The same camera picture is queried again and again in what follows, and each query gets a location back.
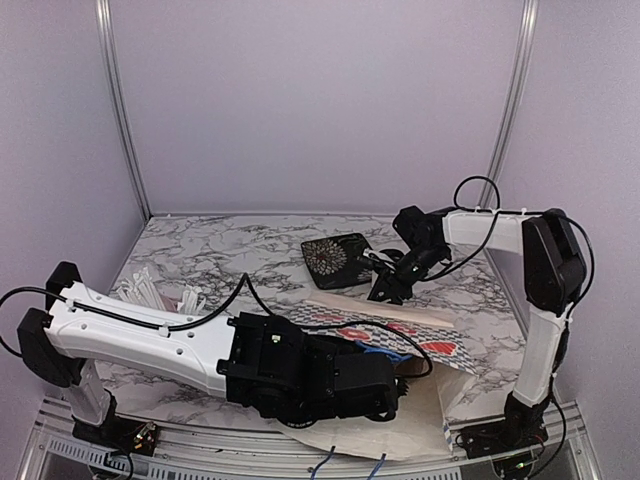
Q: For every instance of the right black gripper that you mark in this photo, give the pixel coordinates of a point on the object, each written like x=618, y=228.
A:
x=391, y=287

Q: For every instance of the blue checkered paper bag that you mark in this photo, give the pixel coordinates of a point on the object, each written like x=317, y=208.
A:
x=429, y=350

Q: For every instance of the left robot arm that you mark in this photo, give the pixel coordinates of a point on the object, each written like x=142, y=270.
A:
x=263, y=362

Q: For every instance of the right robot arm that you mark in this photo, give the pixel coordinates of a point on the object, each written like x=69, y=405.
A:
x=558, y=266

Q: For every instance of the black floral square plate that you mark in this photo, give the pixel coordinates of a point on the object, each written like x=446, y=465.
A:
x=337, y=262

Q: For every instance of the pink round plate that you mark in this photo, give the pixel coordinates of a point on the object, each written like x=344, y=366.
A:
x=170, y=304

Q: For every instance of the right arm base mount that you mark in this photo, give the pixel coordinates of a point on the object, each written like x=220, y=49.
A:
x=522, y=426

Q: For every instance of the right aluminium frame post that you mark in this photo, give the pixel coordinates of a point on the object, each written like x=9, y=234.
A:
x=516, y=86

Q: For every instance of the aluminium frame post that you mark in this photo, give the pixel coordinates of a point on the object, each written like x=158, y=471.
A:
x=516, y=86
x=116, y=92

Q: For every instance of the aluminium front rail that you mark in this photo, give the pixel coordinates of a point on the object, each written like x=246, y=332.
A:
x=190, y=452

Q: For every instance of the left aluminium frame post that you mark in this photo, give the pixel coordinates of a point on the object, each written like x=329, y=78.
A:
x=116, y=92

